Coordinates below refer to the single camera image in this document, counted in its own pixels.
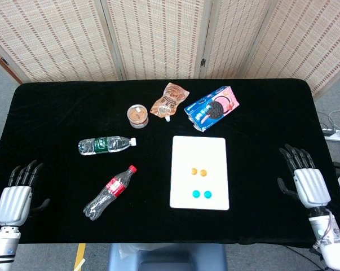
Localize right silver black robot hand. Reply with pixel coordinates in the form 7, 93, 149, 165
277, 143, 332, 209

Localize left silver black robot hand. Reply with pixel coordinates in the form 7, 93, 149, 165
0, 159, 51, 226

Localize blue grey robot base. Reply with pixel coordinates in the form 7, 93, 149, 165
106, 243, 228, 271

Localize white rectangular board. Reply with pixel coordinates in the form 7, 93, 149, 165
169, 135, 230, 211

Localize white power strip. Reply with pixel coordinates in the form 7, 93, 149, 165
321, 128, 340, 143

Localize red label cola bottle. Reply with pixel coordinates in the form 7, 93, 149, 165
83, 164, 138, 221

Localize green label water bottle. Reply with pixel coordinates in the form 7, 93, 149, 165
78, 135, 138, 156

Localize black velvet tablecloth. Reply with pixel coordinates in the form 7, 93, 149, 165
0, 78, 340, 249

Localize blue pink cookie box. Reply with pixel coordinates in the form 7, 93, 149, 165
184, 86, 240, 133

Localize clear jar brown contents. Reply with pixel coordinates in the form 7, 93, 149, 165
126, 104, 149, 129

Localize brown spout pouch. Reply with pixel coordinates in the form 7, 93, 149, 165
149, 82, 191, 123

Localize woven bamboo folding screen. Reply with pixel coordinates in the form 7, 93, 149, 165
0, 0, 340, 95

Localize grey floor cables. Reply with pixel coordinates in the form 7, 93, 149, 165
317, 110, 340, 133

